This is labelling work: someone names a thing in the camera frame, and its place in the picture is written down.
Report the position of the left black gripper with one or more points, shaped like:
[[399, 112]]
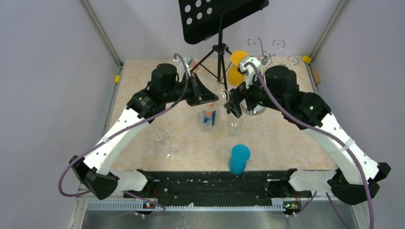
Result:
[[200, 93]]

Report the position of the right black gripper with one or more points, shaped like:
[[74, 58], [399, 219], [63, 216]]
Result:
[[236, 96]]

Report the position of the clear wine glass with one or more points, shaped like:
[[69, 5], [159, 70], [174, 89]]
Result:
[[223, 97]]

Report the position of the orange plastic wine glass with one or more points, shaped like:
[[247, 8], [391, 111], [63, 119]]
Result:
[[234, 77]]

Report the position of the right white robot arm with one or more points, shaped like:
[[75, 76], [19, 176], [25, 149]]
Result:
[[354, 181]]

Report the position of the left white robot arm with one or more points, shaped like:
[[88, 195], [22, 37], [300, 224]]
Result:
[[168, 86]]

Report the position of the blue plastic wine glass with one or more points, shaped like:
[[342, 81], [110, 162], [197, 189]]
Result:
[[240, 154]]

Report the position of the clear glass with clips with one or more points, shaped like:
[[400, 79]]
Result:
[[204, 121]]

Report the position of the clear glass centre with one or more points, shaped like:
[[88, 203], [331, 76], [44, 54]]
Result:
[[234, 125]]

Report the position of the clear glass front left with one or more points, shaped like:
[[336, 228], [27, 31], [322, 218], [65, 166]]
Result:
[[171, 152]]

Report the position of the black music stand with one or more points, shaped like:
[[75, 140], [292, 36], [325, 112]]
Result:
[[203, 19]]

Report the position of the yellow corner clamp right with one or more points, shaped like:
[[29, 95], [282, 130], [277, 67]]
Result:
[[306, 59]]

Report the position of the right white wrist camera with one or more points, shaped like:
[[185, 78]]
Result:
[[246, 68]]

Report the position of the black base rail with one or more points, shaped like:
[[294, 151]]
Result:
[[217, 188]]

